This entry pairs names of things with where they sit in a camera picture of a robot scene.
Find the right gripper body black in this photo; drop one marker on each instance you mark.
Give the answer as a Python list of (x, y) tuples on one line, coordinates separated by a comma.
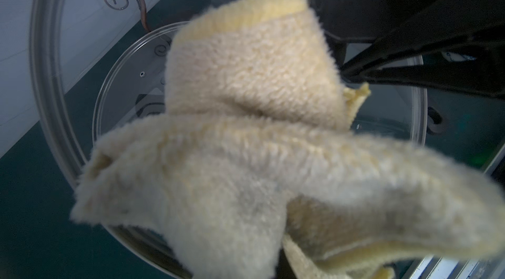
[(394, 7)]

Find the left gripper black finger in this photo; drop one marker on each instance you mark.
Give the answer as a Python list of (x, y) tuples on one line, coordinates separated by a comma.
[(448, 46)]

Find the yellow fluffy cloth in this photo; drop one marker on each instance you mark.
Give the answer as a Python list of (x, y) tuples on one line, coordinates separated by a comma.
[(254, 155)]

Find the glass pot lid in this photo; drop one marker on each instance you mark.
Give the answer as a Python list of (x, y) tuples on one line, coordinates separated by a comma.
[(134, 88), (47, 78)]

